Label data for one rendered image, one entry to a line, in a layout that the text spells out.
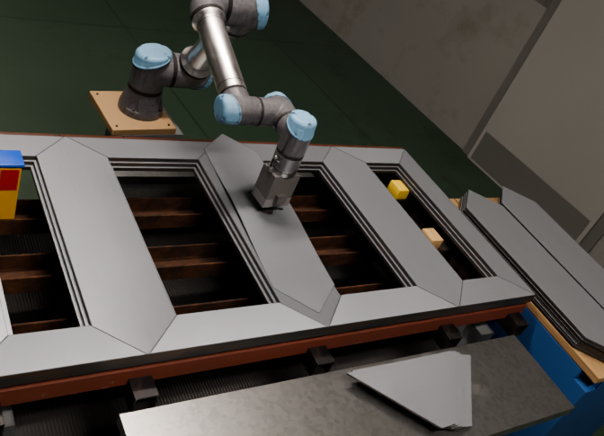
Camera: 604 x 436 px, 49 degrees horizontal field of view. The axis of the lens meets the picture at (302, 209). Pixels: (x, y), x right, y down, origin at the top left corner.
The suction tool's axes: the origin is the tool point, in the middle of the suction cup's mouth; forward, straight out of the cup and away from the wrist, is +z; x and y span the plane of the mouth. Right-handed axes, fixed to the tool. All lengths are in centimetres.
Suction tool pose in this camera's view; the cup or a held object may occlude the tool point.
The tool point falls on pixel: (263, 212)
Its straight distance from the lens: 184.9
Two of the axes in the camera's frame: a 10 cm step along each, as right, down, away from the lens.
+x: -5.0, -6.5, 5.7
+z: -3.5, 7.6, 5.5
